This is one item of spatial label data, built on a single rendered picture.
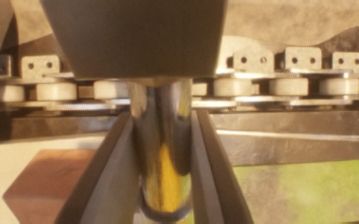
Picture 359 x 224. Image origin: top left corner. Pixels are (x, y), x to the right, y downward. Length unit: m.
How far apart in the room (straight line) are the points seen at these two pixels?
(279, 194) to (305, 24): 1.03
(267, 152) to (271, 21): 0.16
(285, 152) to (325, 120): 0.06
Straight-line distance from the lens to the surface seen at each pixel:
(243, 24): 0.28
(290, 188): 1.26
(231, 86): 0.21
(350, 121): 0.31
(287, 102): 0.24
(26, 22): 0.33
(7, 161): 0.27
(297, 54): 0.28
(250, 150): 0.24
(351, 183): 1.48
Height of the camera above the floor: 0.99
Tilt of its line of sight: 86 degrees down
